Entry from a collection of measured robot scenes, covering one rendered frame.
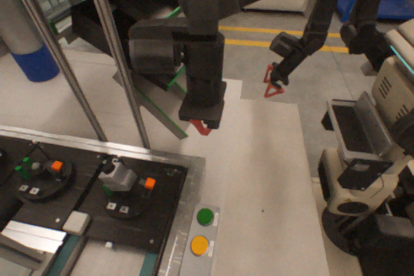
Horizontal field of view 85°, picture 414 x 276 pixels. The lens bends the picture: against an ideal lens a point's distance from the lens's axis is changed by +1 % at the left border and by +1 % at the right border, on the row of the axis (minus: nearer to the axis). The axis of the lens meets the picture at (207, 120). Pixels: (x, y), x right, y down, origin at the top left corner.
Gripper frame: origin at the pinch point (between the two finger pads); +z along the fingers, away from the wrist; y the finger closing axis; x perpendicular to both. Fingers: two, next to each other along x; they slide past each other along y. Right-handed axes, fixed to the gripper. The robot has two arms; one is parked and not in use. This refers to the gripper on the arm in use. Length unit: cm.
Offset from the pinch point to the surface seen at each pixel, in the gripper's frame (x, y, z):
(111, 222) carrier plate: -21.6, 13.0, 25.9
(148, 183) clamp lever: -12.4, 5.6, 15.6
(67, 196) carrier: -37.0, 8.9, 25.9
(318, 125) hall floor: 81, -134, 122
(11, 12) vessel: -94, -51, 4
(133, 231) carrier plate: -15.0, 13.8, 25.8
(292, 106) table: 30, -54, 37
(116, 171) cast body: -20.3, 5.2, 13.4
